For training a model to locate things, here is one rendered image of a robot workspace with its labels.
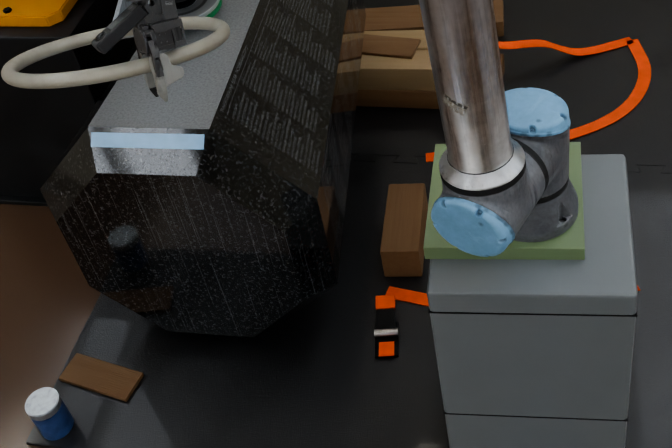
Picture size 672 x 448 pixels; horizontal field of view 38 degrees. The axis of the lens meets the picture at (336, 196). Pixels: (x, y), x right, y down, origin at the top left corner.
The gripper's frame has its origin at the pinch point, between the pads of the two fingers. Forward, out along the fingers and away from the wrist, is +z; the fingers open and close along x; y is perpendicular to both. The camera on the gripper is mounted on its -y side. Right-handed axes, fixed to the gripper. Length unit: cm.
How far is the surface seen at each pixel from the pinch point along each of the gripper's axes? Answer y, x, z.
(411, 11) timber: 154, 157, 32
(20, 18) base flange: 0, 136, -3
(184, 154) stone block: 15, 44, 27
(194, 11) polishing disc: 37, 78, -1
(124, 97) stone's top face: 10, 67, 15
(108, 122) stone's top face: 3, 61, 18
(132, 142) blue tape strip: 6, 54, 23
